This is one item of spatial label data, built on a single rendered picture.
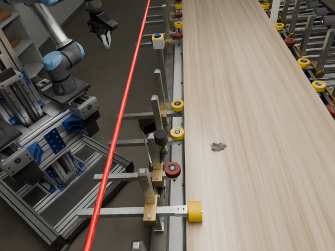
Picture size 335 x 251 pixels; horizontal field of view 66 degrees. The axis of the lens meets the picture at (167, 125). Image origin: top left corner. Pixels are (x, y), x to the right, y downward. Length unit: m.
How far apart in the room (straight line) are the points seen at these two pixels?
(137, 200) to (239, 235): 1.31
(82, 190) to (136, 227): 0.53
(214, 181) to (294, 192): 0.34
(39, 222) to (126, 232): 0.65
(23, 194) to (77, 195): 0.45
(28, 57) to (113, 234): 3.15
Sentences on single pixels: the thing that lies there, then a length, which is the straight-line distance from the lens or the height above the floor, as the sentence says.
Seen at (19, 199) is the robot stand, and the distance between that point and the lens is 2.44.
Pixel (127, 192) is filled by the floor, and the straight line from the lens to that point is 2.35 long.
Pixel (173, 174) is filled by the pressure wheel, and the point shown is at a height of 0.91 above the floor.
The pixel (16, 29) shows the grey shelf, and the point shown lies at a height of 0.66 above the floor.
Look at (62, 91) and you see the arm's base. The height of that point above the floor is 1.06.
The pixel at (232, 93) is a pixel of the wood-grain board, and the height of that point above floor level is 0.90.
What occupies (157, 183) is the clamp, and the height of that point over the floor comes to 0.85.
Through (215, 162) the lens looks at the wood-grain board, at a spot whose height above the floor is 0.90.
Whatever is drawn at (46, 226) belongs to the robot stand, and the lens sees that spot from 2.20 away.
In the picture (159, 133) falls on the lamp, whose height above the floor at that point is 1.11.
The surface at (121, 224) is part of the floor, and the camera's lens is 2.22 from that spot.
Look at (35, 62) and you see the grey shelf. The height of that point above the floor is 0.14.
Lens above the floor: 1.93
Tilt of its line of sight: 43 degrees down
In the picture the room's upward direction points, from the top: 9 degrees counter-clockwise
